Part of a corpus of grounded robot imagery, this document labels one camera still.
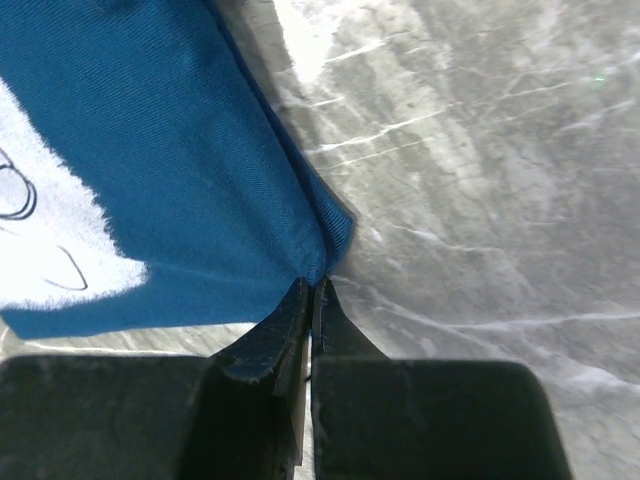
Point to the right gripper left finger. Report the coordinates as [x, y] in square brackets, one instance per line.
[238, 414]

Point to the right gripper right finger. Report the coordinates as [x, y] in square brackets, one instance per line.
[375, 417]

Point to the blue t shirt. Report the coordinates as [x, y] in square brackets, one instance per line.
[145, 180]

